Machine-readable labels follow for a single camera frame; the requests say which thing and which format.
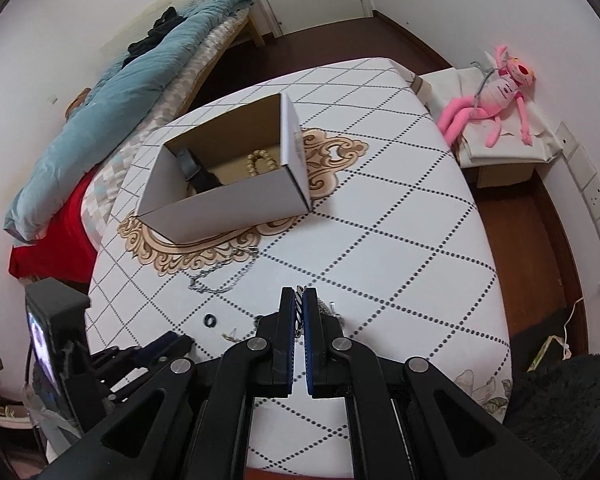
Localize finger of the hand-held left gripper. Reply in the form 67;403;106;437
88;332;196;402

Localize wooden bed frame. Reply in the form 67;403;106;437
237;9;267;49

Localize white wall socket strip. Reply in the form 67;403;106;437
554;120;600;262

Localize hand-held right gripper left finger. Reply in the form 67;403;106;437
40;287;298;480

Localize brown cardboard box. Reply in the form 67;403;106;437
475;162;537;189

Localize grey clothes hanger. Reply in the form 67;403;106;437
467;61;499;112

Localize blue quilt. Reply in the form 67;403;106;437
2;0;257;247

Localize black fluffy cushion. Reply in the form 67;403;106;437
504;352;600;480

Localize striped black silver bracelet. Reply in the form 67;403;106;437
293;285;306;342

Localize red blanket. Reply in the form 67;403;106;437
7;174;102;282

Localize white diamond-patterned tablecloth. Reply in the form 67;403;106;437
87;57;514;472

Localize white cloth cover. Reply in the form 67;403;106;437
419;64;564;167

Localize black clothes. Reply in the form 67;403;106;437
122;6;189;69

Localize pink plush toy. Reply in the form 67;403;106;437
437;45;539;149

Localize black strap watch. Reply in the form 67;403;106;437
174;148;222;194

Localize white cardboard box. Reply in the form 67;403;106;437
135;92;313;244

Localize white cable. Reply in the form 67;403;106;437
559;264;600;362

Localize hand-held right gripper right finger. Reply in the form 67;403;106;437
303;287;562;480

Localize beige bead bracelet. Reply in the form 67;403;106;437
246;148;281;179

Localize silver chain necklace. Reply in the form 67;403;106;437
187;245;261;296

